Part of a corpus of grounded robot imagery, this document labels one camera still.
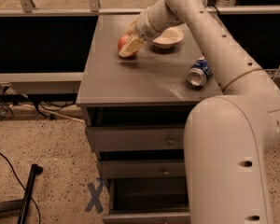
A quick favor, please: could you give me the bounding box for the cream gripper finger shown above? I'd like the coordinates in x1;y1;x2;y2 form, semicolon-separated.
127;35;144;53

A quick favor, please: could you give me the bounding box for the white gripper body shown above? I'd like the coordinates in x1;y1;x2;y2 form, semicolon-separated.
126;9;161;41

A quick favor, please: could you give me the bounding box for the red apple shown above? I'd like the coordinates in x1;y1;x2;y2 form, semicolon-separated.
118;35;136;58

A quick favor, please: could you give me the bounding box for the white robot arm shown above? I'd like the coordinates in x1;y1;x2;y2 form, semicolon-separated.
119;0;280;224

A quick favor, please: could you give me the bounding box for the grey drawer cabinet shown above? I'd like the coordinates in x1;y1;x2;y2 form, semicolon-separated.
76;13;225;224

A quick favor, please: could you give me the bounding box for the grey top drawer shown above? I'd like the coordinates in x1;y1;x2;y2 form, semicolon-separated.
86;105;192;152

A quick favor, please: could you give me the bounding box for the grey drawer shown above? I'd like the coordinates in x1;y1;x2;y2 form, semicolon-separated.
102;177;191;224
86;105;192;152
97;149;185;179

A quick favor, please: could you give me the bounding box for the grey middle drawer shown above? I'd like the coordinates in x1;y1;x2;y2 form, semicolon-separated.
97;149;185;179

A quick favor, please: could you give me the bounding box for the grey bottom drawer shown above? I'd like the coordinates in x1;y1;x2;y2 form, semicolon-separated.
102;177;191;224

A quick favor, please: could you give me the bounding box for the white bowl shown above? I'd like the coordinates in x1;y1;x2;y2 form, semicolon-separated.
153;27;184;49

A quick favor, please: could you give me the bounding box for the grey metal railing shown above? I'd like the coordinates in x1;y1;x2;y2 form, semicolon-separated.
0;0;280;18

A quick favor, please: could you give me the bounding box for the blue soda can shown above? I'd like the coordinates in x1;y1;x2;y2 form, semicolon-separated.
187;56;212;88

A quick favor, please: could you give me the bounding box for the black metal stand leg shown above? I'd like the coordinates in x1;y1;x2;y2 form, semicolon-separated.
0;163;44;224

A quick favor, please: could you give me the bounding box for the blue tape cross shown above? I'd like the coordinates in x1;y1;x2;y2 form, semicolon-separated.
85;178;105;214

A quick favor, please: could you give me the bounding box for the cable bundle under rail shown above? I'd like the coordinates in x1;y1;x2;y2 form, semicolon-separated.
0;84;86;124

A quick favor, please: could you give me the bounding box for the black floor cable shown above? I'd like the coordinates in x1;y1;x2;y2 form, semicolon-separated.
0;144;42;224

